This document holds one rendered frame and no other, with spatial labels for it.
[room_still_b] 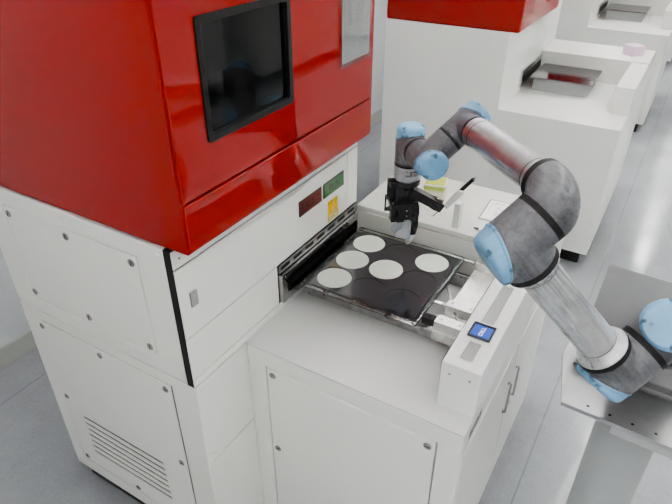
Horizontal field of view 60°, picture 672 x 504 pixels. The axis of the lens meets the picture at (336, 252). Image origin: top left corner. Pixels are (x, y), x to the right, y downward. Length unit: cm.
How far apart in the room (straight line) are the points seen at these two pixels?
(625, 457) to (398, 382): 66
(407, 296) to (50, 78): 102
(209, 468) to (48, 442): 106
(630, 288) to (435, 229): 58
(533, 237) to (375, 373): 59
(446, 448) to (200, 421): 63
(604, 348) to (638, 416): 28
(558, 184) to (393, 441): 75
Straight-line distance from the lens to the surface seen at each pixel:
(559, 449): 257
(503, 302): 159
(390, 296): 165
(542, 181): 120
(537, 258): 118
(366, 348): 160
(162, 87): 111
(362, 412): 153
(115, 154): 127
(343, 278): 171
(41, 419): 279
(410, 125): 156
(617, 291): 167
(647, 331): 142
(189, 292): 137
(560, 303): 127
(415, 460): 156
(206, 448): 170
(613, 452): 182
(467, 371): 137
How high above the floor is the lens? 189
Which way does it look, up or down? 33 degrees down
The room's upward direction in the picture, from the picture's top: straight up
